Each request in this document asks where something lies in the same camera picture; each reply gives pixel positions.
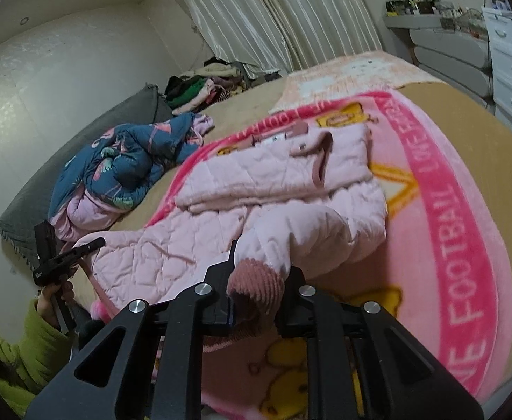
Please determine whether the pink quilted jacket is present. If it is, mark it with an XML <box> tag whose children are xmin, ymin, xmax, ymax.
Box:
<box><xmin>85</xmin><ymin>123</ymin><xmax>388</xmax><ymax>352</ymax></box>

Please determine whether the green sleeve forearm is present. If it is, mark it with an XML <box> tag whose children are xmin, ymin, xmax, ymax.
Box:
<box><xmin>0</xmin><ymin>300</ymin><xmax>72</xmax><ymax>418</ymax></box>

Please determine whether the pile of folded clothes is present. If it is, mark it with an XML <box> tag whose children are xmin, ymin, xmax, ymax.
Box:
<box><xmin>163</xmin><ymin>61</ymin><xmax>284</xmax><ymax>115</ymax></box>

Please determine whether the person's left hand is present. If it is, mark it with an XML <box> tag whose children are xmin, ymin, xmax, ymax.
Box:
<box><xmin>36</xmin><ymin>281</ymin><xmax>75</xmax><ymax>329</ymax></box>

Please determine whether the grey headboard cushion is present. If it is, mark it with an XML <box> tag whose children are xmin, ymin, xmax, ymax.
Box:
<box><xmin>0</xmin><ymin>82</ymin><xmax>175</xmax><ymax>272</ymax></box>

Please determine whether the navy floral comforter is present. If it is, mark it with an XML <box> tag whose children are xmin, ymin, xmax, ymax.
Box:
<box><xmin>48</xmin><ymin>112</ymin><xmax>214</xmax><ymax>243</ymax></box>

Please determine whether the peach kitty blanket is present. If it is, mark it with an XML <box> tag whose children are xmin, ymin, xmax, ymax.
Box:
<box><xmin>268</xmin><ymin>50</ymin><xmax>439</xmax><ymax>115</ymax></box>

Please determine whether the striped beige curtain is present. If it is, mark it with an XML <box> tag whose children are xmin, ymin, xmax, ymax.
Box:
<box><xmin>183</xmin><ymin>0</ymin><xmax>382</xmax><ymax>74</ymax></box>

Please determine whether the grey curved desk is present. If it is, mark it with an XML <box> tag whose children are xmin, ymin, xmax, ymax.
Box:
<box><xmin>384</xmin><ymin>14</ymin><xmax>494</xmax><ymax>112</ymax></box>

